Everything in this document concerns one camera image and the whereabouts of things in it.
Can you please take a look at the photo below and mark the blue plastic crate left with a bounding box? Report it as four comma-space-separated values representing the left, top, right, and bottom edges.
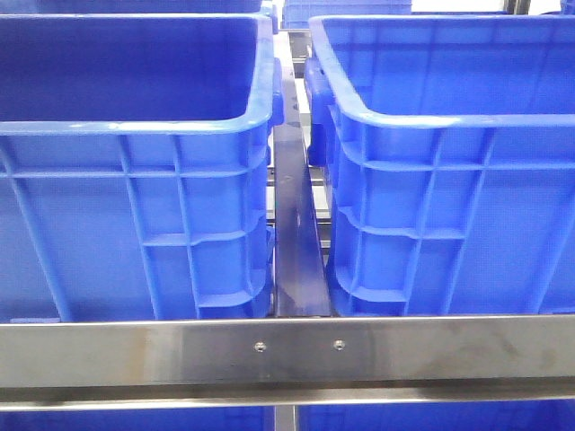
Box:
1, 14, 283, 323

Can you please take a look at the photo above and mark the blue plastic crate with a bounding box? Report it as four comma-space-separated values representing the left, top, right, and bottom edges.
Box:
1, 14, 283, 323
305, 15, 574, 316

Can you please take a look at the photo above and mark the blue plastic crate right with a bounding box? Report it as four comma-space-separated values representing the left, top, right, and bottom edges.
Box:
305, 15, 574, 316

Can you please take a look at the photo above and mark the blue crate far centre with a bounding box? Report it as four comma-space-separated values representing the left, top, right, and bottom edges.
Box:
281, 0, 412, 30

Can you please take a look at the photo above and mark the blue crate lower left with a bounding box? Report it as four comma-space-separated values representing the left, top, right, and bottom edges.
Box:
1, 407, 273, 430

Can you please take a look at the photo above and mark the blue crate lower right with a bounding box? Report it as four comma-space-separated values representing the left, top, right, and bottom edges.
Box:
299, 400, 574, 430

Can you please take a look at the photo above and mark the blue crate behind left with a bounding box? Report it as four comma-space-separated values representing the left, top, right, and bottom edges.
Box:
1, 0, 278, 34

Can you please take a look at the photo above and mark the stainless steel front rail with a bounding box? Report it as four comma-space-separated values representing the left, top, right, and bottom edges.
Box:
1, 315, 574, 411

